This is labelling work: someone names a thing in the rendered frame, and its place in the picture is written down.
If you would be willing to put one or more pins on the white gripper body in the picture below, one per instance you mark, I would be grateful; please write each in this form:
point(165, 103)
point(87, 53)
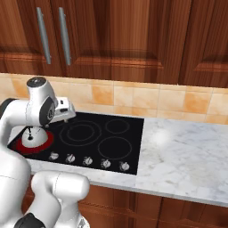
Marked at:
point(70, 111)

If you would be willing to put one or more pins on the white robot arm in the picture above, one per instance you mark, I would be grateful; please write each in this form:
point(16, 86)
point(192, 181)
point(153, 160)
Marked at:
point(17, 112)

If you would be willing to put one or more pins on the silver hob knob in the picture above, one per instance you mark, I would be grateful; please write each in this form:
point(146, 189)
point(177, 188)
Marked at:
point(53, 156)
point(70, 158)
point(105, 163)
point(124, 166)
point(87, 161)

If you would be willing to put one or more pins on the black glass hob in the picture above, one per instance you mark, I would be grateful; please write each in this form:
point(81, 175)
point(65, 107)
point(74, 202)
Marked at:
point(118, 148)

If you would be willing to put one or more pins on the wide brown wooden cupboard door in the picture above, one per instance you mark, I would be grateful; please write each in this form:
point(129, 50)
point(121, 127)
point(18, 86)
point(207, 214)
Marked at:
point(124, 38)

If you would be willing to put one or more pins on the brown wooden drawer front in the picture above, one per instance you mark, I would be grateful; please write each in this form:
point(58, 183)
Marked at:
point(196, 215)
point(124, 207)

